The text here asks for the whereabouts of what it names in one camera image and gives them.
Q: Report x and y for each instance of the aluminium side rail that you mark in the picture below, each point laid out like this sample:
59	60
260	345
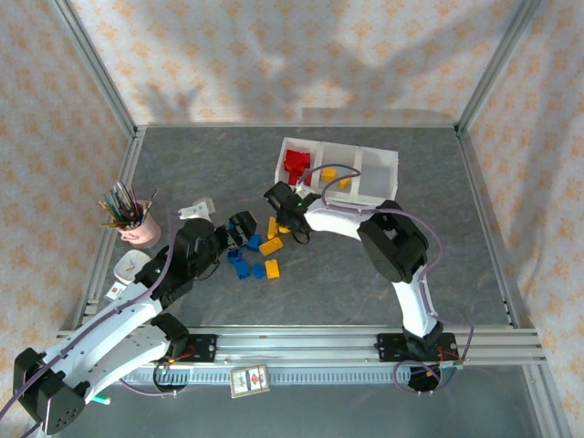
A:
487	228
91	274

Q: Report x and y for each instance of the playing card box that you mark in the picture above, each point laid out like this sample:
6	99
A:
249	380

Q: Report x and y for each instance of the white three-compartment container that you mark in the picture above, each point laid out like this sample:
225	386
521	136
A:
378	169

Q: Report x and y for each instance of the long yellow lego brick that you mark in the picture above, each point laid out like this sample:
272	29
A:
271	246

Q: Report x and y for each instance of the aluminium frame post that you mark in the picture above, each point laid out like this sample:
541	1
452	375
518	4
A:
499	59
93	59

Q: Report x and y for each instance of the orange patterned backdrop cloth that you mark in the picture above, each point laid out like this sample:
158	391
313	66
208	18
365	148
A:
274	45

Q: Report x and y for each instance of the green pencil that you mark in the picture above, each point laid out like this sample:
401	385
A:
111	207

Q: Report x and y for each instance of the blue lego brick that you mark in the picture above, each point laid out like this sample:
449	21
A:
258	270
254	242
234	256
242	269

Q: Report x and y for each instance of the square red lego brick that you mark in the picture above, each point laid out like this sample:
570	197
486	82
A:
305	159
303	178

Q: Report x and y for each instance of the aluminium back rail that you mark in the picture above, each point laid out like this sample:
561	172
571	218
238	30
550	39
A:
205	126

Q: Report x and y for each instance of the gold pencil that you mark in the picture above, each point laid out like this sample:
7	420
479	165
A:
114	224

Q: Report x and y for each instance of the long red lego brick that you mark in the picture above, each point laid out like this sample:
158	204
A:
291	173

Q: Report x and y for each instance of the pink pencil cup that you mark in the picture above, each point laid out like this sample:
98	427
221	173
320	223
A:
141	235

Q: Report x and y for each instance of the tall narrow yellow lego brick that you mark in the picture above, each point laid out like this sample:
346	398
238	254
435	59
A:
272	226

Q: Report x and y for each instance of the red lego plate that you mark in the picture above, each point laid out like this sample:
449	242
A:
292	159

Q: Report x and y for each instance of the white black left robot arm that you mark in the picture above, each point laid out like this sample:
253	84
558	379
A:
105	328

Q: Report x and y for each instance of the pale yellow lego brick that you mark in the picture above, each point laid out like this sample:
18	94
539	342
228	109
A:
345	183

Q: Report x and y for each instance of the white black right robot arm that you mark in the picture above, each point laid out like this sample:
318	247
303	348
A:
328	223

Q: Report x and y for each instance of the green marker pen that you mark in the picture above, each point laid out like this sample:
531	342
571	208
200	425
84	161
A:
101	400

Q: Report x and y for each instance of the square yellow lego brick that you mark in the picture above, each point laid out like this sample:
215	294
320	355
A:
327	174
272	268

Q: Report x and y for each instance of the aluminium front rail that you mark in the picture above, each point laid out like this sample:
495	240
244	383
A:
296	342

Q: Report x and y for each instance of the dark pen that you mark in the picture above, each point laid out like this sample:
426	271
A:
152	198

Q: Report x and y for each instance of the sloped yellow lego brick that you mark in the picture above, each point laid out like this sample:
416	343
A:
284	229

